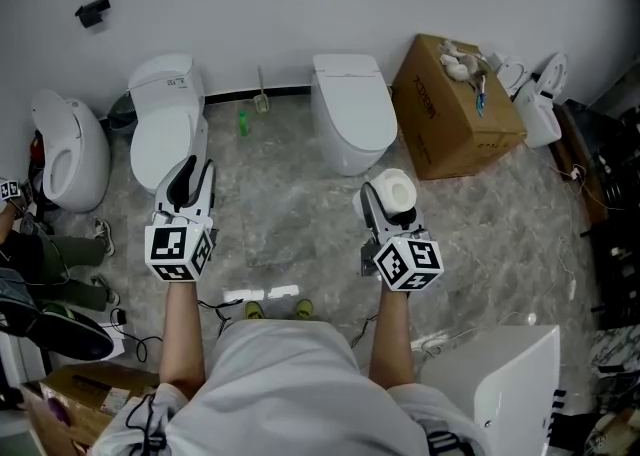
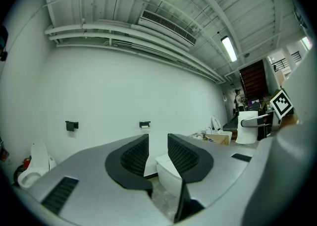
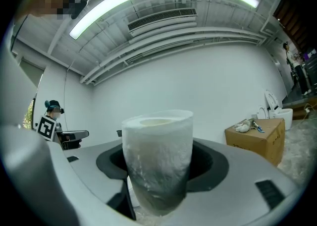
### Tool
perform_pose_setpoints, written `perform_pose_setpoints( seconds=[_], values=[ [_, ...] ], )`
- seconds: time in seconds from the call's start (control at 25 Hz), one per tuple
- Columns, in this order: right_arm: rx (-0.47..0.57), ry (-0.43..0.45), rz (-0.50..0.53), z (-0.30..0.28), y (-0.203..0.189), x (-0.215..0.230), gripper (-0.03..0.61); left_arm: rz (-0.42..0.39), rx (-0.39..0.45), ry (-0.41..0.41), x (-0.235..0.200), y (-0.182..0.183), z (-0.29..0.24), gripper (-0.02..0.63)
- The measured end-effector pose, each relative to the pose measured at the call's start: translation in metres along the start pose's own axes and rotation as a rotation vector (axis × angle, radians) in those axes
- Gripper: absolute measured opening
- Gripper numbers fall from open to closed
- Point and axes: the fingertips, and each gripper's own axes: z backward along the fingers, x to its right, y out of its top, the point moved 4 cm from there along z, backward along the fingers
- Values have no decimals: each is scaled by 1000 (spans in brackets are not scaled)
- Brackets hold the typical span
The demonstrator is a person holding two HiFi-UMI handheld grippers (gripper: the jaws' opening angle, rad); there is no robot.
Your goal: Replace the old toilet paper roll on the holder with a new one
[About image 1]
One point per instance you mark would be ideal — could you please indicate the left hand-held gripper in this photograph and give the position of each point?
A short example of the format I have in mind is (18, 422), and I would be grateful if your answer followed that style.
(170, 246)

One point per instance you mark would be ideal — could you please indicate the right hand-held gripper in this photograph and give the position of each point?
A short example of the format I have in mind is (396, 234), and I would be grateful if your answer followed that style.
(407, 261)

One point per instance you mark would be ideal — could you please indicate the thick white toilet paper roll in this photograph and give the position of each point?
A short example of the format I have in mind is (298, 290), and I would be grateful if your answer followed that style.
(395, 191)

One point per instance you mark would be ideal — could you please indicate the person's left forearm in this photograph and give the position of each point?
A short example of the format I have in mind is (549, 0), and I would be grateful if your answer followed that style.
(182, 339)

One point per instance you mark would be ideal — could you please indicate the person's right forearm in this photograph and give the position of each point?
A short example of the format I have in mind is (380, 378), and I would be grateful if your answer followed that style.
(392, 339)

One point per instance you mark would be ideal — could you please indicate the white tall closed toilet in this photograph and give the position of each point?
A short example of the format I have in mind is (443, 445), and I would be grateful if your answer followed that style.
(167, 119)

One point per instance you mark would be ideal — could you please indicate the toilet brush with holder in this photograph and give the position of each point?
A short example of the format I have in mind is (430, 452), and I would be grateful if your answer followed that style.
(261, 101)

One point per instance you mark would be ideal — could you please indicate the white rounded smart toilet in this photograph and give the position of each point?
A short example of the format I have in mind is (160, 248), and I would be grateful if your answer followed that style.
(350, 114)

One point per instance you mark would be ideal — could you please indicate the white open-lid toilet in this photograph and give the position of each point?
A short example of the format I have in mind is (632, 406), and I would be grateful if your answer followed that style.
(80, 144)

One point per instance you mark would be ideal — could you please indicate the white small open toilet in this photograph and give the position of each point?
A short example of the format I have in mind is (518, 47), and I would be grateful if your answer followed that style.
(542, 109)

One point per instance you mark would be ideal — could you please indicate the white loose toilet seat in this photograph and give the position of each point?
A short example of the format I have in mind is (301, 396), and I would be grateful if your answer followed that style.
(512, 71)

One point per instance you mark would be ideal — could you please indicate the green plastic bottle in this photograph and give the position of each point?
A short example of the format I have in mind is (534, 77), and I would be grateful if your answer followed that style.
(244, 125)

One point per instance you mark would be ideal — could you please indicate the black mesh waste basket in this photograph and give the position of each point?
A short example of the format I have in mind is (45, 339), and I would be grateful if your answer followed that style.
(120, 114)

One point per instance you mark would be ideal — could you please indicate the large brown cardboard box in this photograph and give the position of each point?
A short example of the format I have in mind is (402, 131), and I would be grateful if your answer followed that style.
(450, 124)

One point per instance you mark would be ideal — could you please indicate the person's green right shoe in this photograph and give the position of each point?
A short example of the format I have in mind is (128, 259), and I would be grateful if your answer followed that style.
(304, 309)

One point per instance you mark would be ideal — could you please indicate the person's green shoe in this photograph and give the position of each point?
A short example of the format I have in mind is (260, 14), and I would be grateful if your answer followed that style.
(304, 309)
(254, 310)

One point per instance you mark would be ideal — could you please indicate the person's green left shoe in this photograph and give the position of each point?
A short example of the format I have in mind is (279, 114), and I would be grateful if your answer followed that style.
(254, 310)

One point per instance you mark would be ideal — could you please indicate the blue and white brush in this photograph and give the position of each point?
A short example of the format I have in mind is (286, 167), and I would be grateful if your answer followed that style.
(481, 99)

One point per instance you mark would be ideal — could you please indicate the black power adapter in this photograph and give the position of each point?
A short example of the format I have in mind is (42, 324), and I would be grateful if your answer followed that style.
(118, 317)

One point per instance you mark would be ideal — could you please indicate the red container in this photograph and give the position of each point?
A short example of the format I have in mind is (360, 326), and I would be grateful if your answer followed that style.
(35, 146)

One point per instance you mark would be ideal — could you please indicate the pile of white rags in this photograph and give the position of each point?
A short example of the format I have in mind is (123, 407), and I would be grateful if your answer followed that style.
(457, 64)

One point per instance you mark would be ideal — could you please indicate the white paper sheet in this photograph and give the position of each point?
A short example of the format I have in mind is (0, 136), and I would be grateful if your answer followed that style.
(114, 341)

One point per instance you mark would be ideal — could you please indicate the brown wooden board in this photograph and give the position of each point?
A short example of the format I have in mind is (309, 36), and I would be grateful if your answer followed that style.
(575, 154)

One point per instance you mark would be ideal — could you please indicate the black round stool seat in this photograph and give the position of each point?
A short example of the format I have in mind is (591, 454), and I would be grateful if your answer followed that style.
(65, 334)

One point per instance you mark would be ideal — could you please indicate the white glossy cabinet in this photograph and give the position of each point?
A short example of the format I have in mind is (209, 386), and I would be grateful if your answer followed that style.
(510, 384)

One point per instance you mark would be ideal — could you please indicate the person's white shirt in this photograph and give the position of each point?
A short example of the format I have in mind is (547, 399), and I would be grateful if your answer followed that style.
(280, 394)

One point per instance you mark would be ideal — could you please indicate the black metal shelf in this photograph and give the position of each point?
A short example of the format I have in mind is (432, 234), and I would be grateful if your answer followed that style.
(617, 224)

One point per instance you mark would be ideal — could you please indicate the small open cardboard box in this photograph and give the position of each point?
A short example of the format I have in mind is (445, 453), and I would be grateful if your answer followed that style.
(85, 399)

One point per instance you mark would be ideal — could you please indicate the black angled wall holder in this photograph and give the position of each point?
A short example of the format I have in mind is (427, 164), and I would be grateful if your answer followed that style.
(92, 11)

